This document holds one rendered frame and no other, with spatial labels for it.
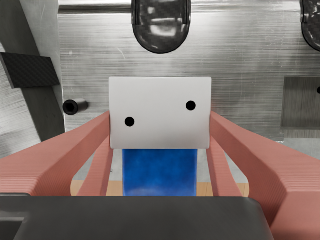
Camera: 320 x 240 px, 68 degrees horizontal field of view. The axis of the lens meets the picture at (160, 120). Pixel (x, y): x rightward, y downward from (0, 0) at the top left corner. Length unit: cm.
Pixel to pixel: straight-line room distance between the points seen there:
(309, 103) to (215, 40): 9
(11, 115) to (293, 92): 23
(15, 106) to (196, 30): 16
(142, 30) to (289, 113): 13
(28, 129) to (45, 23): 12
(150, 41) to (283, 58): 9
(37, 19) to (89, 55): 13
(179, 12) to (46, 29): 16
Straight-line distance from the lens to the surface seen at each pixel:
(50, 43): 28
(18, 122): 24
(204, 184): 28
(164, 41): 17
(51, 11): 29
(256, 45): 17
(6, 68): 23
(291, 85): 21
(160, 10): 17
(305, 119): 22
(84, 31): 17
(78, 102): 16
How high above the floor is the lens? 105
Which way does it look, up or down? 80 degrees down
